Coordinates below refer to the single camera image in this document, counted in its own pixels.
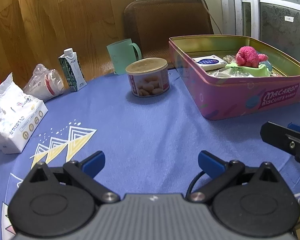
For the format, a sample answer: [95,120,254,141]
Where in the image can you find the green white drink carton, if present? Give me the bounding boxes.
[58,48,87,92]

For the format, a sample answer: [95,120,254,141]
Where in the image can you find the biscuit can tan lid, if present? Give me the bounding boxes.
[126,57,170,98]

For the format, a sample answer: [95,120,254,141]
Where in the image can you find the pink macaron biscuit tin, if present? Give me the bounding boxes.
[169,35,300,120]

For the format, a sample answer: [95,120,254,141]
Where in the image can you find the brown chair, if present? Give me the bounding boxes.
[123,0,213,63]

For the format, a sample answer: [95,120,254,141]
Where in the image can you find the green cloth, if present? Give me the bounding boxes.
[225,62,270,77]

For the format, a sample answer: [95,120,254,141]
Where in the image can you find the white tissue pack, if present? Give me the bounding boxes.
[0,74,48,154]

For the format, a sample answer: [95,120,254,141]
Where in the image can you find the pink fluffy sock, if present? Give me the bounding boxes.
[235,46,268,68]

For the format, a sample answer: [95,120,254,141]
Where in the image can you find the wooden board panel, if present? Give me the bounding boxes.
[0,0,134,87]

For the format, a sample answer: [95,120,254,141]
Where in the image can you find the bagged paper cups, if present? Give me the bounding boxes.
[23,63,64,102]

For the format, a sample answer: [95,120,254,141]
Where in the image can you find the small white tissue packet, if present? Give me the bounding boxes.
[192,55,228,72]

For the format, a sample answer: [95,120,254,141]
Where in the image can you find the green plastic mug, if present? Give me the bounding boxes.
[107,38,142,75]

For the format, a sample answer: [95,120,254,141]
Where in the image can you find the blue patterned tablecloth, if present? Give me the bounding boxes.
[0,70,300,239]

